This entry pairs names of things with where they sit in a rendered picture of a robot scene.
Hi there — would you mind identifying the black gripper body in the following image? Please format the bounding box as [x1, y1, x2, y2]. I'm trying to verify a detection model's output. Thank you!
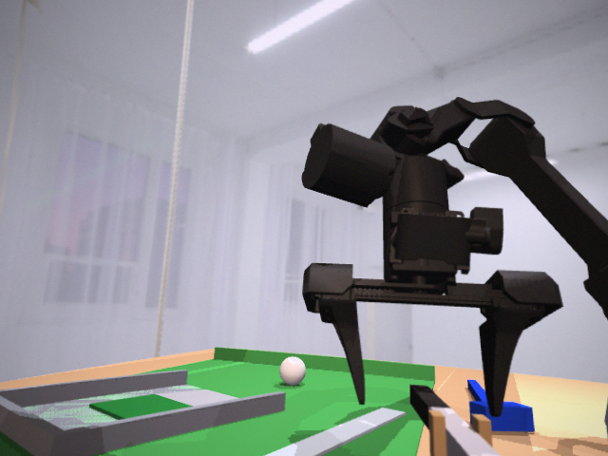
[302, 201, 563, 319]

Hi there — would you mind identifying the white golf ball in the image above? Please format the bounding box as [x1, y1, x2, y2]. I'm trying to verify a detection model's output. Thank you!
[279, 357, 306, 385]

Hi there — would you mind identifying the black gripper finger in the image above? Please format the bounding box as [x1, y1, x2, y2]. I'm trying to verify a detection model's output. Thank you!
[479, 307, 544, 417]
[318, 298, 366, 405]

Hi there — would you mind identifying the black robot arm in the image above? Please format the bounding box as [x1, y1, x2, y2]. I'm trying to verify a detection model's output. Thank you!
[301, 97, 608, 319]

